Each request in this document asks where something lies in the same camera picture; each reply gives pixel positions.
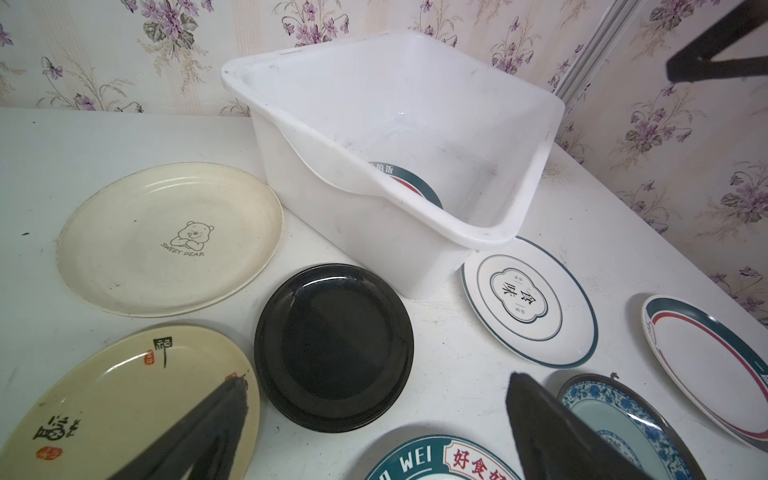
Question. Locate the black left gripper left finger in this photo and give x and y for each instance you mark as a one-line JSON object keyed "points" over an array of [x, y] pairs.
{"points": [[202, 444]]}

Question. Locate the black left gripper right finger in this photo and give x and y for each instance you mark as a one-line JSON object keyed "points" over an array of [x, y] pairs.
{"points": [[552, 443]]}

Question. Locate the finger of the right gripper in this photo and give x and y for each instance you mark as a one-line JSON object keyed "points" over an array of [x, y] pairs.
{"points": [[695, 61]]}

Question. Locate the green red rimmed plate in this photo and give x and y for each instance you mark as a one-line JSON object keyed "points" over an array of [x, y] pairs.
{"points": [[410, 181], [714, 367]]}

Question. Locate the cream bear plate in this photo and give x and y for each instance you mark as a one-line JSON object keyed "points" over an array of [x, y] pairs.
{"points": [[170, 240]]}

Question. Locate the white plastic bin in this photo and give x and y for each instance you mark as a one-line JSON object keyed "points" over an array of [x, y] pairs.
{"points": [[478, 136]]}

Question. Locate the blue floral small plate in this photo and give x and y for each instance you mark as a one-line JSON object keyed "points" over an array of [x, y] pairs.
{"points": [[627, 422]]}

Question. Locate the beige plate with calligraphy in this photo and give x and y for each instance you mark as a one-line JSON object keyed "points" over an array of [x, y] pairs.
{"points": [[111, 408]]}

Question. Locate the green Hao Wei plate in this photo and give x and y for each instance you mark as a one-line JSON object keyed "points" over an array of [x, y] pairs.
{"points": [[441, 457]]}

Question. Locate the white plate with quatrefoil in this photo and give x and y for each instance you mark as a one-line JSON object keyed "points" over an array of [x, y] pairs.
{"points": [[532, 304]]}

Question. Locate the black glossy plate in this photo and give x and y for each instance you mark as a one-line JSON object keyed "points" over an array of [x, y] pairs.
{"points": [[333, 348]]}

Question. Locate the aluminium frame post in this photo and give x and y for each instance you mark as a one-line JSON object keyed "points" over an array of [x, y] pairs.
{"points": [[609, 30]]}

